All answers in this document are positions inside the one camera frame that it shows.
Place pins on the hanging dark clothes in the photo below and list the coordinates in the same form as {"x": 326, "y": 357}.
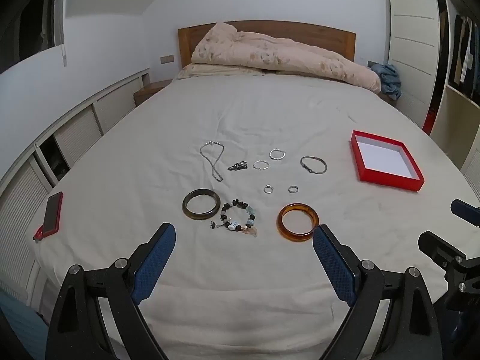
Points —
{"x": 463, "y": 52}

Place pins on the wooden headboard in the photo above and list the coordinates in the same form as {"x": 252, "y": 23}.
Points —
{"x": 187, "y": 37}

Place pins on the blue crumpled clothing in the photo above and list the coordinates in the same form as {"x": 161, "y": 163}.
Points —
{"x": 388, "y": 78}

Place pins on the white wardrobe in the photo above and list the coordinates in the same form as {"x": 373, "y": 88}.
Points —
{"x": 412, "y": 45}

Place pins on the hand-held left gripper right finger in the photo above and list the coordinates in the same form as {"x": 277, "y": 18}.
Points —
{"x": 333, "y": 266}

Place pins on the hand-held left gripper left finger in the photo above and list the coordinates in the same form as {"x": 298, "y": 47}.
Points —
{"x": 153, "y": 266}

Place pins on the wooden nightstand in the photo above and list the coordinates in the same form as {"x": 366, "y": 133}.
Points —
{"x": 150, "y": 92}

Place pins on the beige pillow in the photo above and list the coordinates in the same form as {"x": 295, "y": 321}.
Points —
{"x": 210, "y": 70}

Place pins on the amber bangle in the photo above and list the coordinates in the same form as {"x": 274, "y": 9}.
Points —
{"x": 281, "y": 228}

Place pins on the phone in red case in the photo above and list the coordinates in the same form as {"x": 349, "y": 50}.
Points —
{"x": 52, "y": 212}

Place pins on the thin silver bangle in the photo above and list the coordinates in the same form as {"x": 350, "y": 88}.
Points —
{"x": 305, "y": 165}

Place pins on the red jewelry box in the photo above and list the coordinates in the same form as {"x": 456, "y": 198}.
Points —
{"x": 390, "y": 183}

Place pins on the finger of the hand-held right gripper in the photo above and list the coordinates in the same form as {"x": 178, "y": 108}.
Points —
{"x": 465, "y": 212}
{"x": 438, "y": 245}

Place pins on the dark green bangle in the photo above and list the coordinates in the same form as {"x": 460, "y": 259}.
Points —
{"x": 187, "y": 210}

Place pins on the beige floral duvet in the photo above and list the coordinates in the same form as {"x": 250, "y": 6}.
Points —
{"x": 281, "y": 52}

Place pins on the low white slatted cabinet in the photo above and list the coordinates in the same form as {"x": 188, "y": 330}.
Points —
{"x": 78, "y": 131}

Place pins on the red object by wardrobe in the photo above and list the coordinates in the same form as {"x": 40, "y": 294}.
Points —
{"x": 429, "y": 122}

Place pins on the wall socket plate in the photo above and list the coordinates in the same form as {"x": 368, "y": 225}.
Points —
{"x": 167, "y": 59}

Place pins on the dark window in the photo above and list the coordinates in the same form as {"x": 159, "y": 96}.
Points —
{"x": 26, "y": 15}

